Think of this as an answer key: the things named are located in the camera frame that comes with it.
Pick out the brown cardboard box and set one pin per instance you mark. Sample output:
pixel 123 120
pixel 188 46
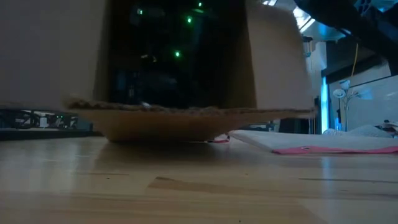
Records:
pixel 280 62

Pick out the pink-edged mesh zip pouch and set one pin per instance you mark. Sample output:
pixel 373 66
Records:
pixel 311 141

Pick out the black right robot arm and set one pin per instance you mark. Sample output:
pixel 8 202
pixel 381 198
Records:
pixel 342 18

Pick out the white floor lamp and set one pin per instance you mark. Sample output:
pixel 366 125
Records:
pixel 345 93

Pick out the wooden background workbench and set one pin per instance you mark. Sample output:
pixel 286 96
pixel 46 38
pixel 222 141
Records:
pixel 37 119

